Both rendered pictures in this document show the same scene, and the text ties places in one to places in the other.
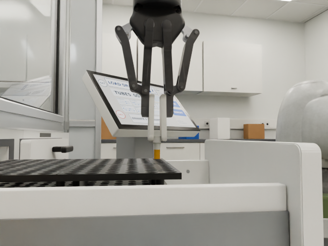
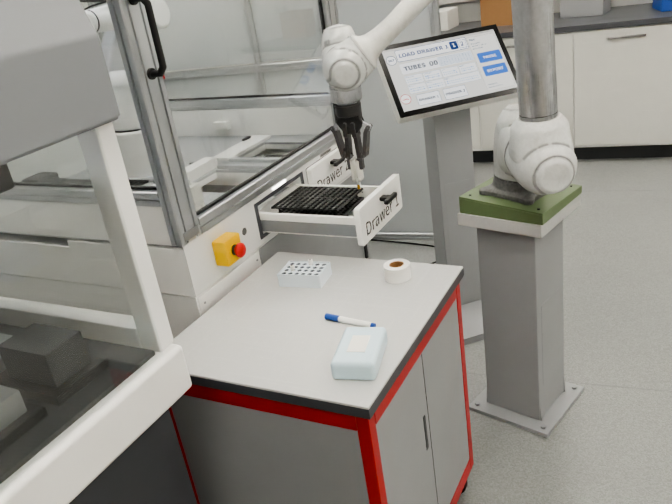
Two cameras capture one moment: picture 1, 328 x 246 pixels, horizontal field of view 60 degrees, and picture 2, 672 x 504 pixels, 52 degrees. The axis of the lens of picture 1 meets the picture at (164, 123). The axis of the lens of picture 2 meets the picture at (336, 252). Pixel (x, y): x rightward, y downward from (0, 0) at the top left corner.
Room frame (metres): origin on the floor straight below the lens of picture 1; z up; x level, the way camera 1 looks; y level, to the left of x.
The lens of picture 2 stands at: (-1.21, -1.07, 1.58)
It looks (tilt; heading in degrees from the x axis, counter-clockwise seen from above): 24 degrees down; 36
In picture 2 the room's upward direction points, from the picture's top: 9 degrees counter-clockwise
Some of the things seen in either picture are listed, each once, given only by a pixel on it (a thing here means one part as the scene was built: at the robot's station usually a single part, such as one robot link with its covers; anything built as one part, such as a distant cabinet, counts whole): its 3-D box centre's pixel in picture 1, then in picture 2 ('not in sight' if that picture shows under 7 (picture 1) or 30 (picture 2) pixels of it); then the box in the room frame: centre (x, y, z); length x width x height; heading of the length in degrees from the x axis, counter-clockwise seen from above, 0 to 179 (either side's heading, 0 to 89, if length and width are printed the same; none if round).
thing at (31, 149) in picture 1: (49, 163); (330, 170); (0.64, 0.26, 0.87); 0.29 x 0.02 x 0.11; 6
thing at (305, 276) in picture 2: not in sight; (304, 274); (0.09, 0.00, 0.78); 0.12 x 0.08 x 0.04; 103
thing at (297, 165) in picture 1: (240, 184); (379, 208); (0.36, -0.10, 0.87); 0.29 x 0.02 x 0.11; 6
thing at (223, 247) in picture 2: not in sight; (228, 249); (0.00, 0.17, 0.88); 0.07 x 0.05 x 0.07; 6
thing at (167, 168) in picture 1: (162, 166); (347, 199); (0.35, 0.00, 0.90); 0.18 x 0.02 x 0.01; 6
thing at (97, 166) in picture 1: (75, 191); (319, 207); (0.34, 0.10, 0.87); 0.22 x 0.18 x 0.06; 96
